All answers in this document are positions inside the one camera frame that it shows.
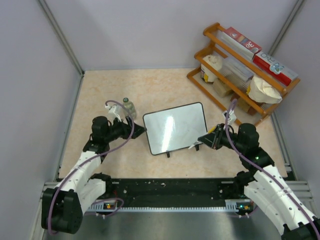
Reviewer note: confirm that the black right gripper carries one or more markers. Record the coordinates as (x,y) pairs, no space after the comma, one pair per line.
(213,139)

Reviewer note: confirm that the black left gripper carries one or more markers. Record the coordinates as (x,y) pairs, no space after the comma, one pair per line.
(127,128)

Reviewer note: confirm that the yellow capped white marker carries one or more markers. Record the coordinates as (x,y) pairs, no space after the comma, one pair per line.
(199,142)

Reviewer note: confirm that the white whiteboard black frame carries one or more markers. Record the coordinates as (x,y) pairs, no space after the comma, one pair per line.
(174,128)

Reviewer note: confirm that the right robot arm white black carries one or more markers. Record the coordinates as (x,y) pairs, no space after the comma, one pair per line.
(263,184)

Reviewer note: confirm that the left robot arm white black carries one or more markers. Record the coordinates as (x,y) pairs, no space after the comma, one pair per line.
(64,205)

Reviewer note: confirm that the clear glass bottle green cap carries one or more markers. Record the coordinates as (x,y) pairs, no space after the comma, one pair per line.
(130,108)

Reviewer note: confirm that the brown block on shelf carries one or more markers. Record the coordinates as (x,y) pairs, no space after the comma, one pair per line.
(243,105)

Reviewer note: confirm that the tan sponge block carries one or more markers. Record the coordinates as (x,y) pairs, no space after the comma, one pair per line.
(221,88)

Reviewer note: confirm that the orange wooden shelf rack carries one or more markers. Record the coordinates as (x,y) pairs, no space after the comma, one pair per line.
(210,59)

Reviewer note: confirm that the white cup paper cover right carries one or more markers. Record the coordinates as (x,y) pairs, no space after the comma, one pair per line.
(261,91)

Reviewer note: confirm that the grey white box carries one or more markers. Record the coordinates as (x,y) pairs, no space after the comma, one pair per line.
(232,67)

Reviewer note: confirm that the red white wrap box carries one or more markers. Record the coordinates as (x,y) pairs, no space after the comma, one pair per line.
(274,68)

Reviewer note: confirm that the red white foil box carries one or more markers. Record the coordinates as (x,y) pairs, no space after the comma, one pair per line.
(240,43)

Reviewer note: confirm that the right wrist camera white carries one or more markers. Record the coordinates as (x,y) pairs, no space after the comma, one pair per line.
(230,116)

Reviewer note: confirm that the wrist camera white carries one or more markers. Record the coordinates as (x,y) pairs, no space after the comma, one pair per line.
(230,116)
(114,112)

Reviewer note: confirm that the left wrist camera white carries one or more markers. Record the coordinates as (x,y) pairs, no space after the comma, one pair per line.
(114,112)

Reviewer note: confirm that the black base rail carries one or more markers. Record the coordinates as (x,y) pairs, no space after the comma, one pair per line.
(174,192)

